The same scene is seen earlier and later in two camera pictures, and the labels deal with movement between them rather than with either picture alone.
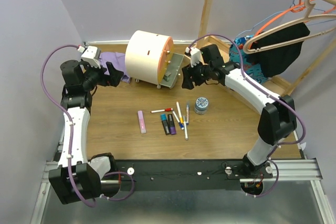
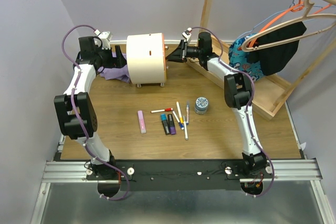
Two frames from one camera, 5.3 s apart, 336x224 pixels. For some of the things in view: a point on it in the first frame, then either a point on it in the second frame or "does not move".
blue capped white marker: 181,125 does not move
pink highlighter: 142,121 does not move
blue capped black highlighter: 164,120 does not move
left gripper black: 113,79 → 118,62
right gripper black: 188,71 → 176,55
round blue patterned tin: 201,106 does not move
